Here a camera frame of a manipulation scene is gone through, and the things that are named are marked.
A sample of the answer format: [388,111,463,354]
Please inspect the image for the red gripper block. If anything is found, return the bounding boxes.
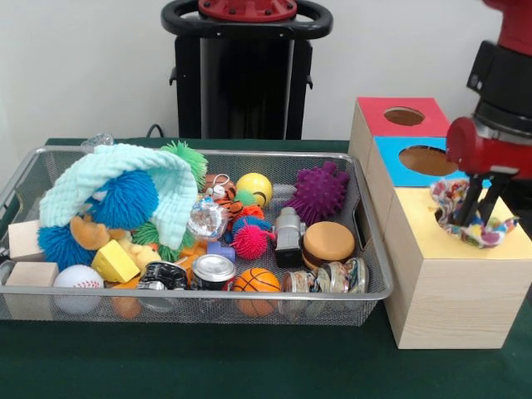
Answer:
[445,116,532,228]

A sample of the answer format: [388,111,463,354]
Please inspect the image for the colourful polka-dot cloth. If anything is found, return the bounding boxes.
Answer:
[430,178,520,249]

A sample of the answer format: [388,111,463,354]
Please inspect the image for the mint green waffle cloth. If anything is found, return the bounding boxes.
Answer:
[39,143,200,249]

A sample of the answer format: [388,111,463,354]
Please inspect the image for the wooden box three holes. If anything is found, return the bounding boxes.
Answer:
[347,96,532,350]

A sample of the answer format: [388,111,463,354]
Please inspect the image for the shallow silver mesh bin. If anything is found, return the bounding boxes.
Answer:
[0,145,394,328]

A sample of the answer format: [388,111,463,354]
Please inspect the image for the dark green table cloth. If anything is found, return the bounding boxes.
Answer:
[0,136,532,399]
[498,179,532,203]

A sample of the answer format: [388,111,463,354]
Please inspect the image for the toy hamburger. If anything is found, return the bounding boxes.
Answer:
[302,221,357,270]

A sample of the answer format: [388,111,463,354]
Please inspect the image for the purple spiky ball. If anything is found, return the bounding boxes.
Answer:
[285,160,350,226]

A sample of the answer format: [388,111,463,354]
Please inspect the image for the grey toy robot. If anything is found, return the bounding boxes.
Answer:
[273,206,308,268]

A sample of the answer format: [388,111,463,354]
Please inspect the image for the yellow smiley ball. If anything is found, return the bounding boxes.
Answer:
[235,172,274,208]

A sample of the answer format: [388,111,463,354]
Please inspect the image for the pink spiky rubber ball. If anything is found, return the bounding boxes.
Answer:
[230,224,278,261]

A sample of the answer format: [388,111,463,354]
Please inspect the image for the small orange basketball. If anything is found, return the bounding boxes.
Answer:
[232,268,283,319]

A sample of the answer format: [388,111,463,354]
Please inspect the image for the silver drink can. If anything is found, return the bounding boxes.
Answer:
[190,253,237,292]

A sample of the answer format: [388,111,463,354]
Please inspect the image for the blue koosh ball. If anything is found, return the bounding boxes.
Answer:
[85,168,161,232]

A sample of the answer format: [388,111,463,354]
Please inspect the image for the white baseball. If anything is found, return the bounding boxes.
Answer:
[52,264,105,315]

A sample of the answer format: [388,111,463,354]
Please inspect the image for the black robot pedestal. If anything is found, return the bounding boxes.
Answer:
[160,0,334,140]

